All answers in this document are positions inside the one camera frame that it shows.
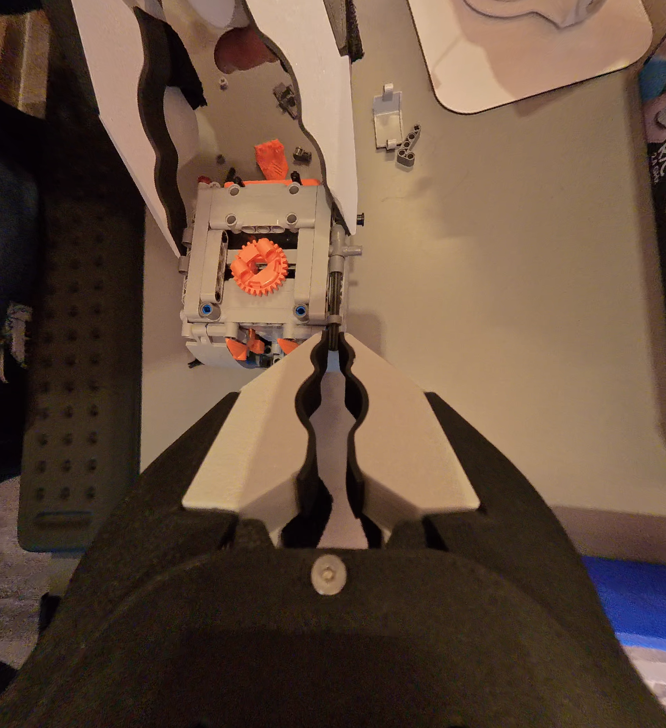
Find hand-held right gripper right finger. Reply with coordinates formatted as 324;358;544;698
331;334;481;547

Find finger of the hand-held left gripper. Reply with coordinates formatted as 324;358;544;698
248;0;359;223
72;0;197;260

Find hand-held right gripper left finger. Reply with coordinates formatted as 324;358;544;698
181;336;336;547

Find grey orange toy brick assembly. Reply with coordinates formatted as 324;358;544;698
180;171;368;370

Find light grey curved brick panel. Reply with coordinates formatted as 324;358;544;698
371;83;407;146

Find orange brick panel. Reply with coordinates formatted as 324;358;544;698
251;139;299;183

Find grey brick beam with holes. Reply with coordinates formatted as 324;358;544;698
392;123;422;169

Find black perforated armrest pad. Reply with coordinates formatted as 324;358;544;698
17;69;152;556

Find white book stand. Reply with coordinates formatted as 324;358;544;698
407;0;652;115

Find metal key clip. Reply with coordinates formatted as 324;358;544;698
0;302;32;382

